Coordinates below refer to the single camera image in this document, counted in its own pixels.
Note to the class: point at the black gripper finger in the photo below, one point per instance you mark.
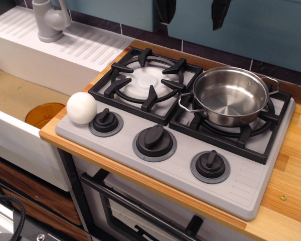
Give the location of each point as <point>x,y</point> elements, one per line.
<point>166,9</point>
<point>219,10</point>

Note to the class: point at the stainless steel pot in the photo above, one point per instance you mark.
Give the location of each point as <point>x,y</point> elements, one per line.
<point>229,96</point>

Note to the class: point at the grey toy stove top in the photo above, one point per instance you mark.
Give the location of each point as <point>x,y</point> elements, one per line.
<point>240,194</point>

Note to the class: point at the black left stove knob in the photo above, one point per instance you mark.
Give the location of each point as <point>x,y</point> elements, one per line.
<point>106,124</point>

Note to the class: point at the black stove knob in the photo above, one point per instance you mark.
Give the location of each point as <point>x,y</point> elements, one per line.
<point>210,167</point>
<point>106,124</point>
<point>154,144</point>

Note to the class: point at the black middle stove knob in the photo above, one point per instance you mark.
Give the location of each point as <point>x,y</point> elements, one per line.
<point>154,144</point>

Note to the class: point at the black right stove knob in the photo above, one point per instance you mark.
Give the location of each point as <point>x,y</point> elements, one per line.
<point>210,167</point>

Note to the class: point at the white left burner disc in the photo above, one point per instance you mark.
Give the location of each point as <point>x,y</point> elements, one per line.
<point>143,77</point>

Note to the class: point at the black left burner grate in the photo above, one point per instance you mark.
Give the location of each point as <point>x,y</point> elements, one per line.
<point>158,110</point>

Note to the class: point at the black burner grate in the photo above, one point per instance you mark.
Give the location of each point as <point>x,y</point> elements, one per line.
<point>158,110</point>
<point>258,145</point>

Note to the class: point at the grey toy faucet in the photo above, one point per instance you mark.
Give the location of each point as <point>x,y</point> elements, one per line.
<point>50,22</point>

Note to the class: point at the black right burner grate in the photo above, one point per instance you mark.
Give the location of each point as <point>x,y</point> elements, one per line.
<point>258,145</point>

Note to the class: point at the white toy sink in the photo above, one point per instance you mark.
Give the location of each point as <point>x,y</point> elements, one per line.
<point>33,73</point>

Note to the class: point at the orange sink drain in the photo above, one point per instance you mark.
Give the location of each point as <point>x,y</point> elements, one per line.
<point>42,114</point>

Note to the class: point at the wooden drawer fronts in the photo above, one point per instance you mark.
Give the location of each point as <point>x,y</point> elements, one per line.
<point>43,202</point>

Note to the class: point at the oven door with black handle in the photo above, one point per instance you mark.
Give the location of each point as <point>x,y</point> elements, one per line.
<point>126,218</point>

